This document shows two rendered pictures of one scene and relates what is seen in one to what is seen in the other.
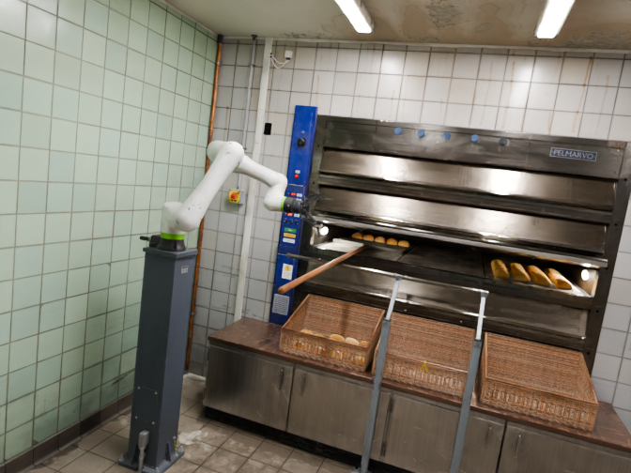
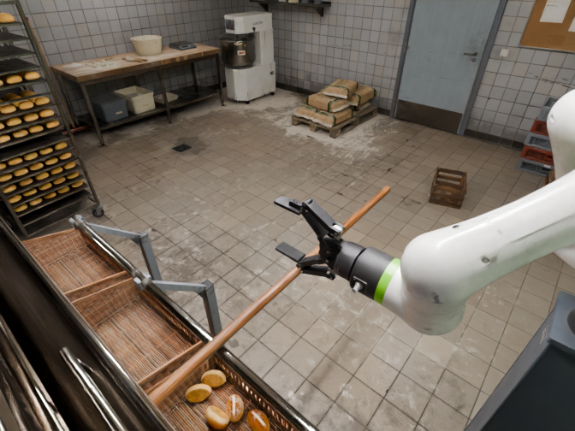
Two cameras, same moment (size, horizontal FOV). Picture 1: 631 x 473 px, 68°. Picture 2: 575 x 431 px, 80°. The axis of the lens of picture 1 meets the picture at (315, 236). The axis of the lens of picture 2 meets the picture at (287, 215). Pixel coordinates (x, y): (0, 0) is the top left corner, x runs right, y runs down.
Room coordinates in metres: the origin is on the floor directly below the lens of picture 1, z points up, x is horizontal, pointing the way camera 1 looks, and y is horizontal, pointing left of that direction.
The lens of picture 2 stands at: (3.22, 0.19, 1.98)
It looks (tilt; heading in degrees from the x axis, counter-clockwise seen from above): 37 degrees down; 203
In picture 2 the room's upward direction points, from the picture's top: straight up
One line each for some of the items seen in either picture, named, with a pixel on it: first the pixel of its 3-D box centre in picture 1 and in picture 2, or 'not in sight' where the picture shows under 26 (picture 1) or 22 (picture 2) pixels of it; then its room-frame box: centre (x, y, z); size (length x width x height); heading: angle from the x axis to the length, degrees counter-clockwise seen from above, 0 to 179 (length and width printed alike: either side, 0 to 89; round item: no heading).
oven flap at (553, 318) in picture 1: (434, 294); not in sight; (2.99, -0.83, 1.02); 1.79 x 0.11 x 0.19; 72
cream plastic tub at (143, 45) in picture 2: not in sight; (147, 45); (-1.02, -3.76, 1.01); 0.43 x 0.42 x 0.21; 162
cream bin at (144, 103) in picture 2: not in sight; (135, 99); (-0.59, -3.81, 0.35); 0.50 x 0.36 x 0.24; 73
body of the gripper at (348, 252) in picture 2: (302, 206); (340, 256); (2.70, 0.10, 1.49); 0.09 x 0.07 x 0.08; 73
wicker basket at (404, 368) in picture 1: (425, 351); (120, 342); (2.73, -0.76, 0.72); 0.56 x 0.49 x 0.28; 73
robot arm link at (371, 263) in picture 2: (291, 205); (370, 273); (2.73, 0.17, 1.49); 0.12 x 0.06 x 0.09; 163
